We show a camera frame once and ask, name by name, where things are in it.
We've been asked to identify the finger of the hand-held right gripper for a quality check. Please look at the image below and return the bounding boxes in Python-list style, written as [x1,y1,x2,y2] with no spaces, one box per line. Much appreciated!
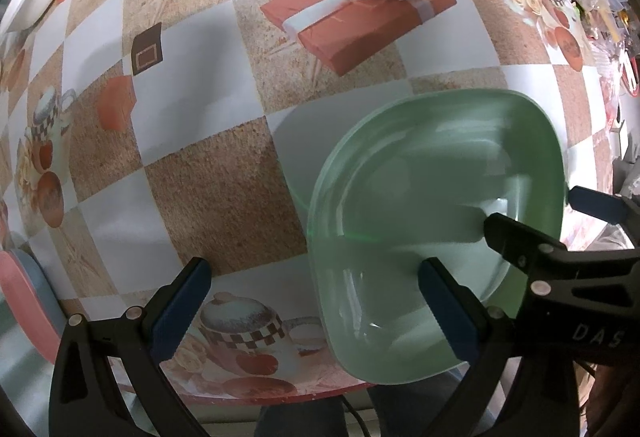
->
[482,212,581,303]
[567,186,640,229]

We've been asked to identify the pink plate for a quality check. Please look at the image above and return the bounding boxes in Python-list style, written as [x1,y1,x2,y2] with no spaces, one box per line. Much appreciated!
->
[0,251,66,365]

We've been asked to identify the green glass plate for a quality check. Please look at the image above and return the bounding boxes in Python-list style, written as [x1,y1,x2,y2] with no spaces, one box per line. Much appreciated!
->
[306,88,568,385]

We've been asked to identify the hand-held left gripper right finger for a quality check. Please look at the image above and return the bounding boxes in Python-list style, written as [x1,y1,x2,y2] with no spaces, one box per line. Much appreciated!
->
[417,257,586,437]

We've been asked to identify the person's left leg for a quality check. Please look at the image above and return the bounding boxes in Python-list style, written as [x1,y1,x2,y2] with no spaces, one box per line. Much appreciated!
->
[252,399,347,437]

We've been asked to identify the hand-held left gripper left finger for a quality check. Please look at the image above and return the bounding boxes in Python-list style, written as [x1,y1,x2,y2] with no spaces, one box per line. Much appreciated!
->
[49,257,213,437]

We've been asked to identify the black cable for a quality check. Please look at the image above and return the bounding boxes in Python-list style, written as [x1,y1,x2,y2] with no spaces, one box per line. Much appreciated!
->
[340,397,373,437]

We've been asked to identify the light blue plate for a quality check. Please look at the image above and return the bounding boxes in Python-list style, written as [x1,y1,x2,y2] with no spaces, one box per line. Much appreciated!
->
[10,248,65,320]

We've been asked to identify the checkered printed tablecloth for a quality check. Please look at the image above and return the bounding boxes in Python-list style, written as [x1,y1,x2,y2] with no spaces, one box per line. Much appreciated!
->
[0,0,640,405]

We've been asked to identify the person's leg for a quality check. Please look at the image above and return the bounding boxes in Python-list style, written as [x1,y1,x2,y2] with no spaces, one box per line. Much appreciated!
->
[367,379,470,437]
[252,399,347,437]

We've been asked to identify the person's right leg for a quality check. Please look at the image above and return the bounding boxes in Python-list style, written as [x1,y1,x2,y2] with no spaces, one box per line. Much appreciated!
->
[367,379,470,437]

